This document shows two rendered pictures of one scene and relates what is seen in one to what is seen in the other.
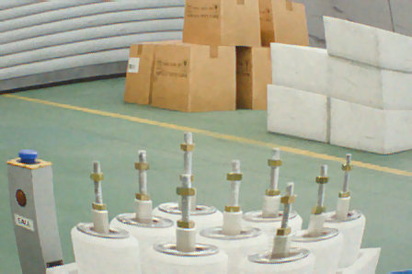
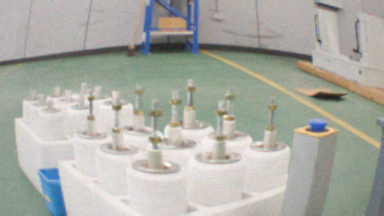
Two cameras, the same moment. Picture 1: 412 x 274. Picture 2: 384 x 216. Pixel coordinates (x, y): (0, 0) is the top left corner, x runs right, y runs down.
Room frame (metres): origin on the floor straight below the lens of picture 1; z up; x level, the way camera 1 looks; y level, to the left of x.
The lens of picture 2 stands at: (2.17, 0.44, 0.48)
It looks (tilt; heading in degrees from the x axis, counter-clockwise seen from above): 9 degrees down; 207
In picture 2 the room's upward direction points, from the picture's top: 2 degrees clockwise
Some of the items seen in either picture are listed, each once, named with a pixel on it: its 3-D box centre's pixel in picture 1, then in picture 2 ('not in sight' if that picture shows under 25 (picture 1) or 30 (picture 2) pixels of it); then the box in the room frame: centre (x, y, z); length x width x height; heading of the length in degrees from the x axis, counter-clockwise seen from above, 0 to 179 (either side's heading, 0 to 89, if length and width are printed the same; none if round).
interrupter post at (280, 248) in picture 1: (280, 246); (189, 119); (1.14, -0.09, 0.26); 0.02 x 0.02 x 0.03
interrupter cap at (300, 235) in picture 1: (314, 235); (138, 131); (1.25, -0.14, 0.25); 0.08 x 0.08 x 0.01
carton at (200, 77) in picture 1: (193, 74); not in sight; (5.15, 0.06, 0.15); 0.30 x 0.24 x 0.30; 35
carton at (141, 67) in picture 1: (163, 70); not in sight; (5.44, 0.21, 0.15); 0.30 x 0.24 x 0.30; 125
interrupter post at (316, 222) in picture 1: (315, 226); (138, 124); (1.25, -0.14, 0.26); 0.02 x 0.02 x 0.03
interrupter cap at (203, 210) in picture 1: (187, 210); (155, 167); (1.46, 0.02, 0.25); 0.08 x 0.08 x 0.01
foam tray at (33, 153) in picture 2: not in sight; (70, 155); (1.06, -0.52, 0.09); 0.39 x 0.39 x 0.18; 64
